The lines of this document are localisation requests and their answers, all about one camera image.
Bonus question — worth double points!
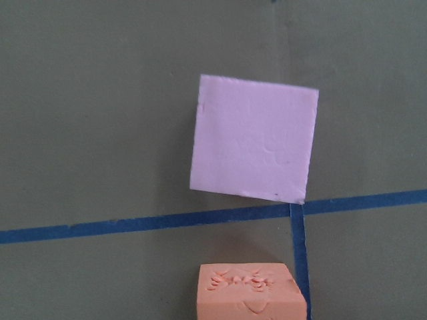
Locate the orange foam cube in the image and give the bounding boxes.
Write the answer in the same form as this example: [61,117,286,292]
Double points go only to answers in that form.
[197,263,308,320]

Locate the pink foam cube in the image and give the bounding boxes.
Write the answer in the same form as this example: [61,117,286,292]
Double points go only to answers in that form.
[189,75,319,204]

